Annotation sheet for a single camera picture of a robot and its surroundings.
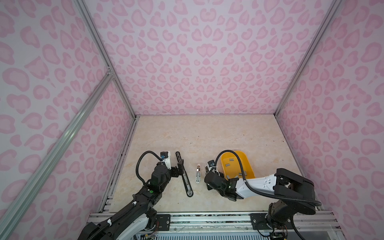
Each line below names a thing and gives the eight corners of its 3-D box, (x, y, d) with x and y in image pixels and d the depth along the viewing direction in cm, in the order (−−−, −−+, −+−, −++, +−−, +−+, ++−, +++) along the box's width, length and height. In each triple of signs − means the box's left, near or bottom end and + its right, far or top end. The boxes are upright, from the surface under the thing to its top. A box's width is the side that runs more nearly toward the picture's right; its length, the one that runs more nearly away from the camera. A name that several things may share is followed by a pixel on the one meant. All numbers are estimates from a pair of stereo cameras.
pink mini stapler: (195, 183, 87) (195, 179, 83) (195, 168, 93) (195, 163, 89) (200, 183, 87) (200, 179, 83) (200, 168, 93) (200, 163, 88)
